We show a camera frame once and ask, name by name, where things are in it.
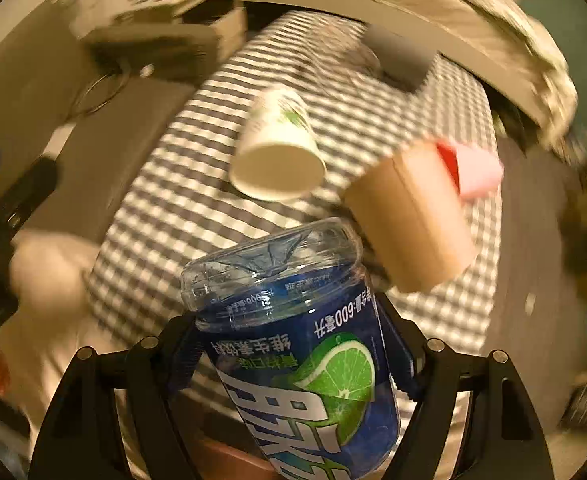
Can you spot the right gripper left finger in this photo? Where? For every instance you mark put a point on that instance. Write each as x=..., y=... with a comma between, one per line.
x=80, y=437

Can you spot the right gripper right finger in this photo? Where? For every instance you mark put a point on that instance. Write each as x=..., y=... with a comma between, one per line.
x=502, y=437

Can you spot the blue lime plastic bottle cup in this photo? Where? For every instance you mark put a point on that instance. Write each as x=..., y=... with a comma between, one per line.
x=290, y=323

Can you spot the brown kraft paper cup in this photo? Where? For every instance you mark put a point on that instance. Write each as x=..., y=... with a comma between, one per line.
x=409, y=210

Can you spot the pink faceted cup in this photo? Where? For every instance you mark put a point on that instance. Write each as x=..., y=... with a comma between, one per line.
x=475, y=172

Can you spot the white paper cup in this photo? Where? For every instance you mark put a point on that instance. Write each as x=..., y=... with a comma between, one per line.
x=277, y=157

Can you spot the clear glass cup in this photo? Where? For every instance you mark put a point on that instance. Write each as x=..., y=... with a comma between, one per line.
x=341, y=64

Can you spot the grey cylindrical cup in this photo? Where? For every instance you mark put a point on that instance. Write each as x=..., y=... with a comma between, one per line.
x=404, y=63

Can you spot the left hand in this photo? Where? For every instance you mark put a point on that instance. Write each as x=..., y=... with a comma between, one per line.
x=48, y=271

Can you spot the grey checkered tablecloth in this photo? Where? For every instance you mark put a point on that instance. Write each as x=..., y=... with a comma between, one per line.
x=181, y=205

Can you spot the white bedside table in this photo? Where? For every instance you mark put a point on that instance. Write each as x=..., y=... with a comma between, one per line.
x=180, y=39

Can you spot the bed with beige sheet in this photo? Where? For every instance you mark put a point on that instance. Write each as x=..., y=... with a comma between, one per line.
x=493, y=39

